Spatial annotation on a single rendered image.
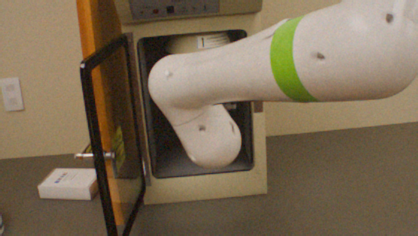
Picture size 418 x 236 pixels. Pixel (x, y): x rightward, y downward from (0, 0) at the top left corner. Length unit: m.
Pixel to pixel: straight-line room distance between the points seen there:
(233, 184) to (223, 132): 0.39
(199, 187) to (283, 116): 0.53
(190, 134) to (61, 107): 0.85
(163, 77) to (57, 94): 0.85
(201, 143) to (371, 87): 0.42
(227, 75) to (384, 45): 0.27
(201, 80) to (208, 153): 0.18
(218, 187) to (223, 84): 0.57
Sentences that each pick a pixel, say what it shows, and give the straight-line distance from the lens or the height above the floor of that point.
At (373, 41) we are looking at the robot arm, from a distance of 0.53.
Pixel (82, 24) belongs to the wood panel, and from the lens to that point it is 1.06.
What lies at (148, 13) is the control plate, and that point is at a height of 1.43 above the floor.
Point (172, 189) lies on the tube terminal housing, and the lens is 1.26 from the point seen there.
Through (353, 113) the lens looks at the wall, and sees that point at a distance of 1.74.
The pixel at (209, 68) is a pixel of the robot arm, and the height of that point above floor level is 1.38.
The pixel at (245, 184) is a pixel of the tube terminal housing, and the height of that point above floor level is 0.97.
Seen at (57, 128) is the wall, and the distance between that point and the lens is 1.70.
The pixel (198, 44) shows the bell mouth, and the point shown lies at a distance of 1.16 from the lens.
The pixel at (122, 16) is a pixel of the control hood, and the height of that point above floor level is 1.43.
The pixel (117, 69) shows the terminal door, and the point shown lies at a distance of 1.04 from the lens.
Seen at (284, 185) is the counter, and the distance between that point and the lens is 1.33.
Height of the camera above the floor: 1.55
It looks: 19 degrees down
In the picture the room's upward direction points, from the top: 4 degrees counter-clockwise
